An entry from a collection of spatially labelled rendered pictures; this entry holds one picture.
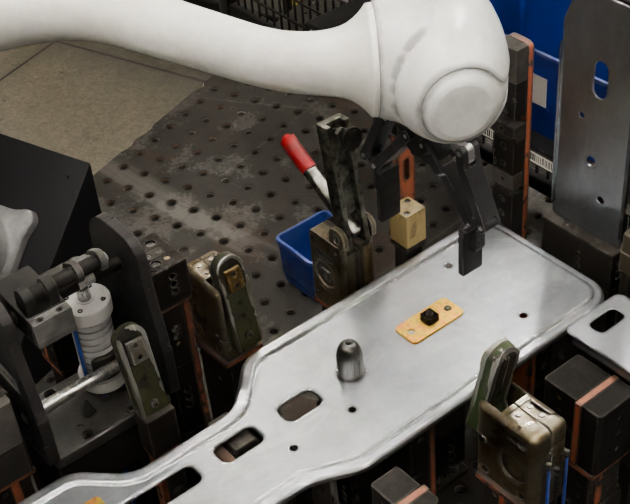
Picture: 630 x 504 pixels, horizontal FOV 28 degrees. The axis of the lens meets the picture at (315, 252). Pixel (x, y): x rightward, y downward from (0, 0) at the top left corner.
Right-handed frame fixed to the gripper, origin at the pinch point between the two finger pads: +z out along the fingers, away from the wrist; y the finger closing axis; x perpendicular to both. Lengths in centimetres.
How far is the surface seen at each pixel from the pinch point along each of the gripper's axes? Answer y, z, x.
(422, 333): 1.2, 13.1, -2.4
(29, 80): -251, 114, 59
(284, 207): -63, 44, 24
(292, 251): -44, 35, 11
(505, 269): -0.4, 13.5, 13.4
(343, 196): -13.8, 1.3, -1.2
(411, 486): 16.9, 14.4, -18.6
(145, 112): -208, 114, 75
